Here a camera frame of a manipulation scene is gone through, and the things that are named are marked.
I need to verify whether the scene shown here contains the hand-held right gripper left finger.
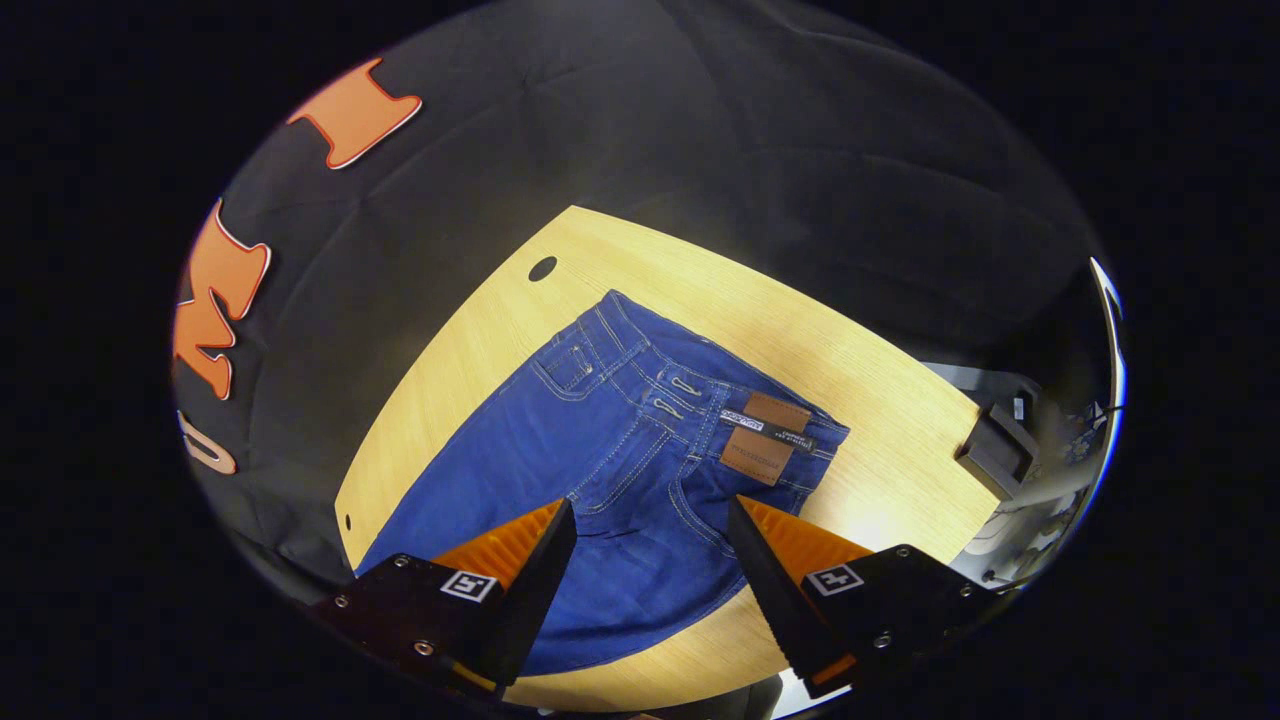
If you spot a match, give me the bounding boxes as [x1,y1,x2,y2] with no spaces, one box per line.
[310,497,579,701]

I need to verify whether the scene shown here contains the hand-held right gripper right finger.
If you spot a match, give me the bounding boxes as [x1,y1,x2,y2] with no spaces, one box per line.
[727,495,1001,699]

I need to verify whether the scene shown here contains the blue denim jeans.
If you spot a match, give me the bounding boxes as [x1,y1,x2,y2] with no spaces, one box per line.
[355,290,851,676]

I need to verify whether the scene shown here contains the black box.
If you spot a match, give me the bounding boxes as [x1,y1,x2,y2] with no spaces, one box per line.
[955,390,1041,501]

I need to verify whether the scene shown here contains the black backdrop cloth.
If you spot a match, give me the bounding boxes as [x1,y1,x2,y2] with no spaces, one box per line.
[170,0,1111,601]

